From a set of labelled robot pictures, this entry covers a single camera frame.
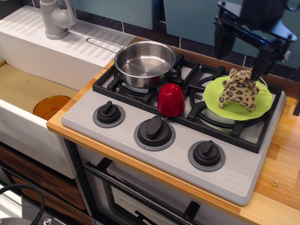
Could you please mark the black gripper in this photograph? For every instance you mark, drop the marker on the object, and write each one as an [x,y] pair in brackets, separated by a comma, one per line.
[257,22]

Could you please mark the leopard spotted stuffed cheetah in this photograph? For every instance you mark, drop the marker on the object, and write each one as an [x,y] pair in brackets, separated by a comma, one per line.
[239,89]

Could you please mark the red toy sweet potato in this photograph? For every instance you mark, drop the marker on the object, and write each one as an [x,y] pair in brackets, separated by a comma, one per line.
[171,102]

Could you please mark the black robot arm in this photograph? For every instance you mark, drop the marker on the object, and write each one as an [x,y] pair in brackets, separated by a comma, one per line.
[258,23]

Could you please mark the lime green plate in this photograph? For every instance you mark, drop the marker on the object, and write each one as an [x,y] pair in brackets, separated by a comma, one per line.
[235,111]

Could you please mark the stainless steel pan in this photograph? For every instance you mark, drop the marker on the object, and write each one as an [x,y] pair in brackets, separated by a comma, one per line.
[144,64]

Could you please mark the grey toy stove top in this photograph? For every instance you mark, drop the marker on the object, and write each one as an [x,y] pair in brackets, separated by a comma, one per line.
[235,181]

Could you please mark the black right stove knob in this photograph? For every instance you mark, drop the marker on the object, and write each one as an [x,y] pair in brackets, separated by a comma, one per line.
[206,156]

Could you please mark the black stove knob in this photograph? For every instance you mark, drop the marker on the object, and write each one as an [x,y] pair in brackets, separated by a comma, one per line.
[109,115]
[206,156]
[154,134]

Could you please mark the black middle stove knob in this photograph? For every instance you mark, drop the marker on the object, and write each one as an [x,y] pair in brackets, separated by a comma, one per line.
[154,134]

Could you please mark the black left stove knob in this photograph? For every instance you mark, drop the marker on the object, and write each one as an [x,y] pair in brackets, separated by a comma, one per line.
[109,115]

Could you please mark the black right burner grate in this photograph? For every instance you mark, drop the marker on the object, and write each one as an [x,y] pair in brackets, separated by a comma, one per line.
[246,134]

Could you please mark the black burner grate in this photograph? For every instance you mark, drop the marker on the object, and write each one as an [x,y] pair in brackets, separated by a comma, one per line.
[185,74]
[246,134]

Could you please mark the black left burner grate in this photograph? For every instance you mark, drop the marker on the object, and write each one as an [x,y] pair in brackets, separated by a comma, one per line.
[185,74]

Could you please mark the grey toy faucet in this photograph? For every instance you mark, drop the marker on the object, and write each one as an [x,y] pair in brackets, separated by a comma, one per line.
[57,21]

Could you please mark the orange sink drain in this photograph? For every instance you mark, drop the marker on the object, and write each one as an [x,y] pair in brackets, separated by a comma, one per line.
[49,106]

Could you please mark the oven door with window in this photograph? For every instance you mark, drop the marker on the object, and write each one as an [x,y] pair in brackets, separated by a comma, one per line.
[130,198]

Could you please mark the white toy sink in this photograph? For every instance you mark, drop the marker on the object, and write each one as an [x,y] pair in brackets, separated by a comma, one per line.
[33,67]

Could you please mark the wooden drawer fronts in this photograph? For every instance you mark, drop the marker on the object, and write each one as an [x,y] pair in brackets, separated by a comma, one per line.
[61,193]

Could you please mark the black oven door handle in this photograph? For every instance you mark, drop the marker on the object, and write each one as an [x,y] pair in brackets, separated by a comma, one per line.
[100,172]

